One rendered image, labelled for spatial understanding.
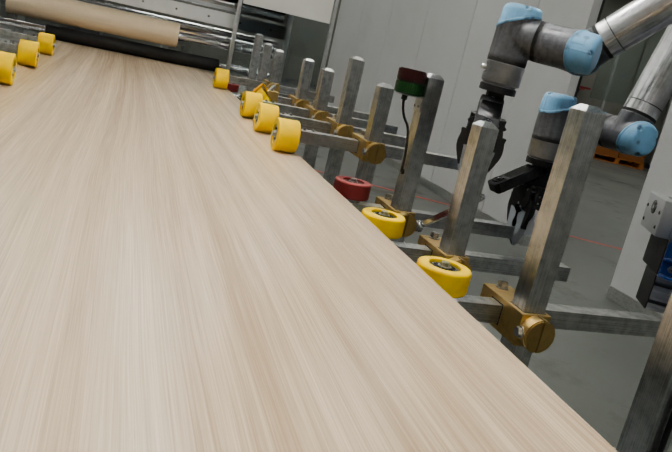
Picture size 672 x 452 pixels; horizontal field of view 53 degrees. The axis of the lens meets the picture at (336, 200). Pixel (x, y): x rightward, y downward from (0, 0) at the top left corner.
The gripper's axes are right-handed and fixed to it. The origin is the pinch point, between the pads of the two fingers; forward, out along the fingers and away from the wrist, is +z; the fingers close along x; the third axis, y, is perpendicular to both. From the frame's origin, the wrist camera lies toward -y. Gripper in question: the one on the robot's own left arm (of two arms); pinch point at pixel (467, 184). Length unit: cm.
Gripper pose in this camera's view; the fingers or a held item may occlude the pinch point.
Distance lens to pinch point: 135.0
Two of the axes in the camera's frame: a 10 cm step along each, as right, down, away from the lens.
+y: 2.0, -2.0, 9.6
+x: -9.5, -2.9, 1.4
